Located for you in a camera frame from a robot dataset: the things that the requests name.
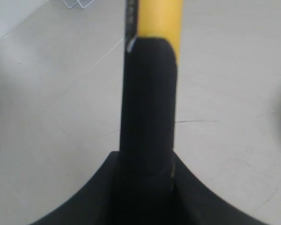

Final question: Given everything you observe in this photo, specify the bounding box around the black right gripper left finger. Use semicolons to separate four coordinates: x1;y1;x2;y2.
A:
32;151;122;225

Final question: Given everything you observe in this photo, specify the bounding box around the yellow black claw hammer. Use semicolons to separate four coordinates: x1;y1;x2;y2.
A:
120;0;183;176

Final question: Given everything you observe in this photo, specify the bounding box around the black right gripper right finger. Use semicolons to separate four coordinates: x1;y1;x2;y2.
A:
172;152;256;225

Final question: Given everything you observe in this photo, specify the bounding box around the white wire mesh rack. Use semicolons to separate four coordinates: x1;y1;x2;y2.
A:
63;0;94;9

